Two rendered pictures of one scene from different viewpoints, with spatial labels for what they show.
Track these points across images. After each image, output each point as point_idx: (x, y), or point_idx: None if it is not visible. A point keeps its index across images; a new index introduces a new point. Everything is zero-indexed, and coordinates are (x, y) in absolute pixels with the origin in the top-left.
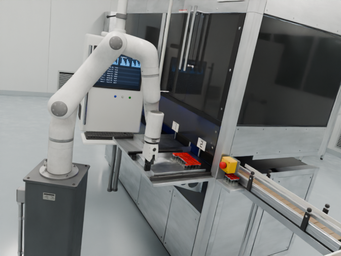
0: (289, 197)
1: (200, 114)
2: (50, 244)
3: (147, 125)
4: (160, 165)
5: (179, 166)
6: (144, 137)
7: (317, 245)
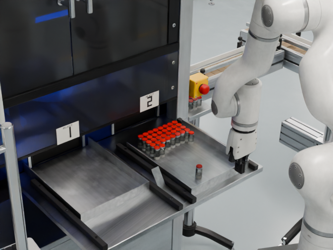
0: (212, 63)
1: (132, 63)
2: None
3: (258, 104)
4: (194, 167)
5: (178, 150)
6: (253, 126)
7: (270, 69)
